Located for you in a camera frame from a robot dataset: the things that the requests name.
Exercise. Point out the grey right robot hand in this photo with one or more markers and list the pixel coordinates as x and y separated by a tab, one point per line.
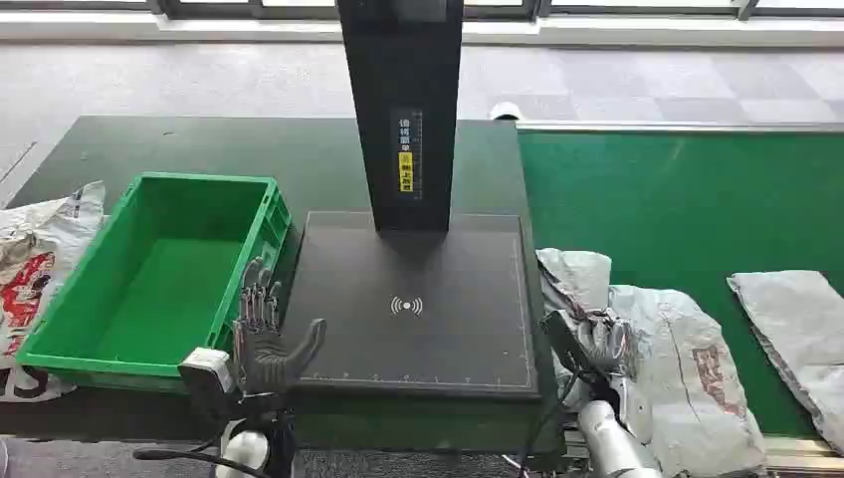
606	340

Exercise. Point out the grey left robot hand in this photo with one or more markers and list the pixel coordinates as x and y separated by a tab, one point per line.
264	363

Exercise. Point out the grey parcel with red stamp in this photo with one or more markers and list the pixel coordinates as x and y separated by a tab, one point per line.
679	369

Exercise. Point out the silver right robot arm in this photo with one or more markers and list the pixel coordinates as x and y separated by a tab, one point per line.
613	442

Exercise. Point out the green plastic crate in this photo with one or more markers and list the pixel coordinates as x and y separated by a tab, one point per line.
165	297

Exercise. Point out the green conveyor belt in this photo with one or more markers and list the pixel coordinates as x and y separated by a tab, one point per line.
659	211

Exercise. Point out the grey plastic parcel bag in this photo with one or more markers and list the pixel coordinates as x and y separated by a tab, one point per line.
791	316

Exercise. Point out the yellow warning label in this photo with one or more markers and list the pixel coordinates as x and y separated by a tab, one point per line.
405	173

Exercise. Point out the white parcel with red print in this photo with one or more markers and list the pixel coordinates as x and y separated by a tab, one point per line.
33	277

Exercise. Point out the small white round object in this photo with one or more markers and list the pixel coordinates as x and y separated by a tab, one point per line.
505	112

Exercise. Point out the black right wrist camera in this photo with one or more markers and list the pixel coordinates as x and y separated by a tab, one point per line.
564	340

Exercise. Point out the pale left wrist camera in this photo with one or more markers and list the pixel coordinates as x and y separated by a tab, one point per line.
208	369

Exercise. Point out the black scanner post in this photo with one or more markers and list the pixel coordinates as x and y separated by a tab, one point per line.
402	79

